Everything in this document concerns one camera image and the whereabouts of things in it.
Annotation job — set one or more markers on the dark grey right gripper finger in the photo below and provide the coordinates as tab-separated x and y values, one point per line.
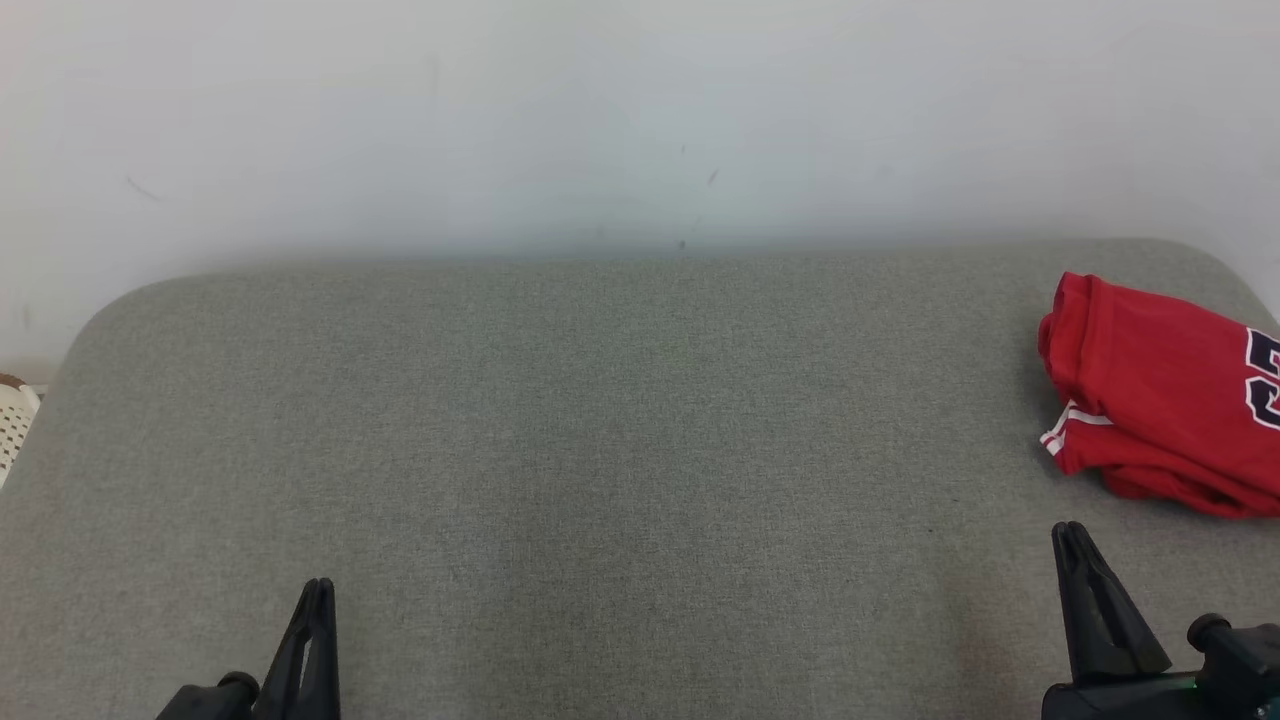
1078	630
1120	640

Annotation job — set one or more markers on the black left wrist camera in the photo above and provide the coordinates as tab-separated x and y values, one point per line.
215	702

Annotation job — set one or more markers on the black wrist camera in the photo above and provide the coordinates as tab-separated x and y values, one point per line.
215	702
1245	660

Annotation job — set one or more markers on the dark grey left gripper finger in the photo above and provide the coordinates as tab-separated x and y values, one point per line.
327	670
290	680

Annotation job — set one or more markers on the red and white sports jersey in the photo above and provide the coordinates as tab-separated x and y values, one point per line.
1160	370

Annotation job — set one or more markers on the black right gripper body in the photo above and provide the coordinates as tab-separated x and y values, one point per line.
1120	702

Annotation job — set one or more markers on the cream plastic laundry basket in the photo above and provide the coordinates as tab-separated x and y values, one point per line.
15	425

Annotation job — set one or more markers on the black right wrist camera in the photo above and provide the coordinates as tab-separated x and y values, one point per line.
1245	660

